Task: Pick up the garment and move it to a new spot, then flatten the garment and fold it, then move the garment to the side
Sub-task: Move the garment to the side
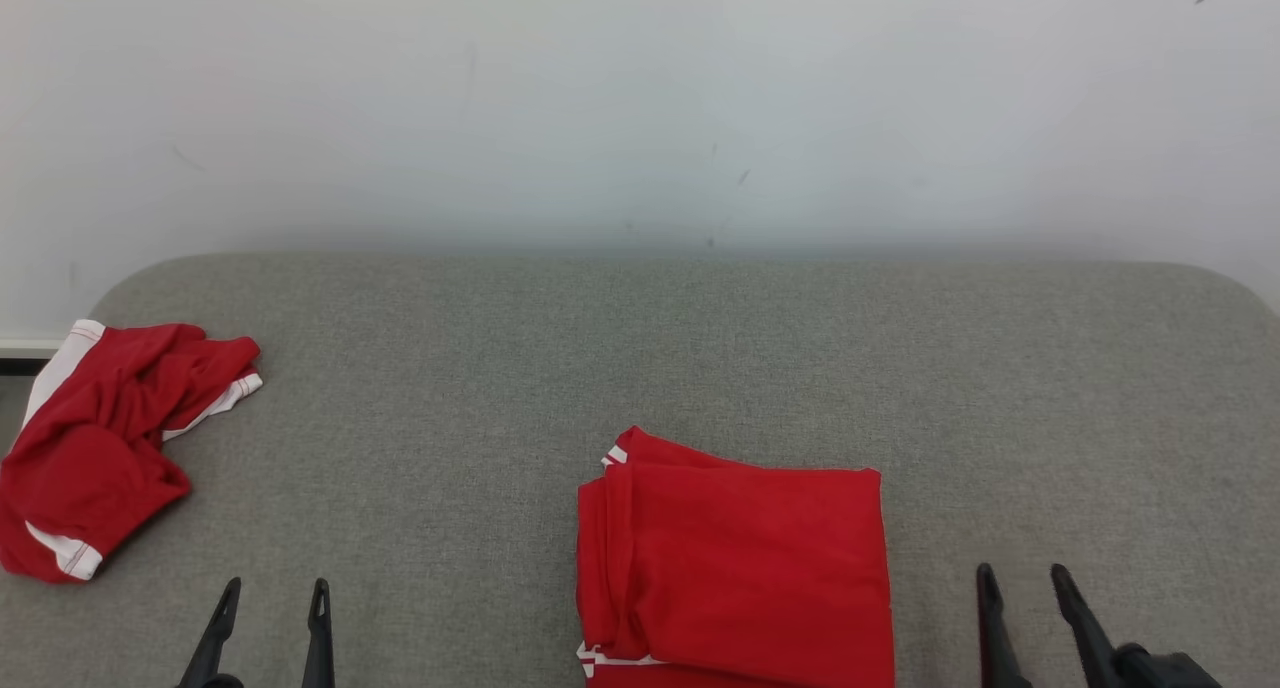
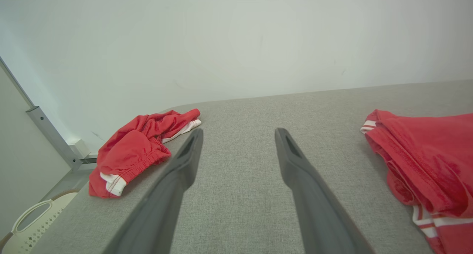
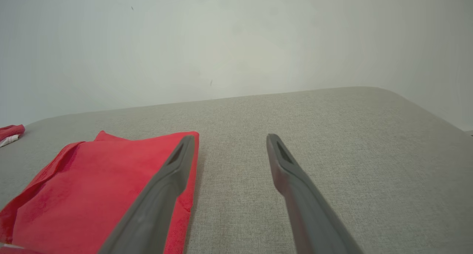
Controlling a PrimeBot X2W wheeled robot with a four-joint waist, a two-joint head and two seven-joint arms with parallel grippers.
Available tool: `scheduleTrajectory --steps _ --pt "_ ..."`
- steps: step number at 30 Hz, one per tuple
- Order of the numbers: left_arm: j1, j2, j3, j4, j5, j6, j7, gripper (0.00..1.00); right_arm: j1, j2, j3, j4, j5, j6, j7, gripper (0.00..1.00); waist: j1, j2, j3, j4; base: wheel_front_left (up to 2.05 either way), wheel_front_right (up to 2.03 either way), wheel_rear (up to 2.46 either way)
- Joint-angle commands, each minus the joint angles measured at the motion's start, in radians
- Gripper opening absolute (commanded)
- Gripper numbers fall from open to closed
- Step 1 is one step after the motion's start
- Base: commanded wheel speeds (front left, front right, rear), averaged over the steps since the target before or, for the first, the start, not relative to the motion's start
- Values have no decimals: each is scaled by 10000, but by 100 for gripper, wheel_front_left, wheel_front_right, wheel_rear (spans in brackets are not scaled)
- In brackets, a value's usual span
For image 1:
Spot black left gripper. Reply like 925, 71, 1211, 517
178, 577, 336, 688

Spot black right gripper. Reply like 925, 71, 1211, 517
976, 562, 1224, 688

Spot red shorts with white trim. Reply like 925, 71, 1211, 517
0, 319, 264, 583

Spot red Bulls basketball jersey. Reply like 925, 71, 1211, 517
575, 426, 896, 688

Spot white and dark skirting board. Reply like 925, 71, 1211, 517
0, 336, 67, 375

